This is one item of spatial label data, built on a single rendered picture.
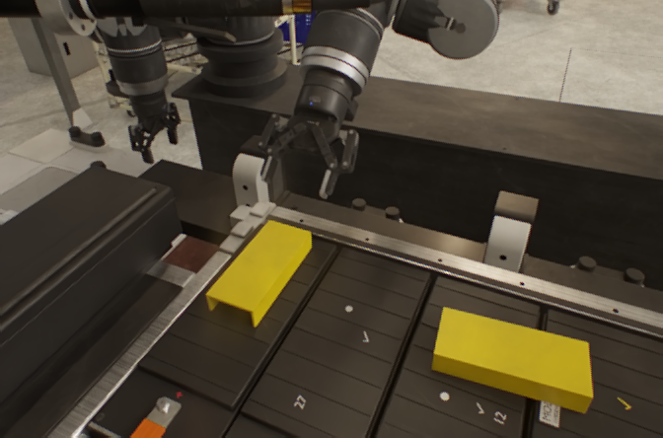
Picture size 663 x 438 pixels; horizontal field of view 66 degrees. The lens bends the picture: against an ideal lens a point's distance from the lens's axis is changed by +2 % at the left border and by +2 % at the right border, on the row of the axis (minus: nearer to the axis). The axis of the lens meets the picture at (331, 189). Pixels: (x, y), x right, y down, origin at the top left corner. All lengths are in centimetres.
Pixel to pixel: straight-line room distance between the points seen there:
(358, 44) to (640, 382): 54
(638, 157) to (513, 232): 52
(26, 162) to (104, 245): 81
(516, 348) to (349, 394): 19
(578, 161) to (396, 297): 66
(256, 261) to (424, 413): 28
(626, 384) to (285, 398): 38
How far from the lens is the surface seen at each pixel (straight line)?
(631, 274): 102
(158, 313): 73
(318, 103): 72
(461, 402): 61
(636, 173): 124
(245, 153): 99
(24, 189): 136
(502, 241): 84
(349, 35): 75
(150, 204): 73
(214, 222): 103
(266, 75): 145
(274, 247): 72
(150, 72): 113
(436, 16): 80
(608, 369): 69
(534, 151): 123
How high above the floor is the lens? 152
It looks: 36 degrees down
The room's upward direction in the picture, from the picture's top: 1 degrees counter-clockwise
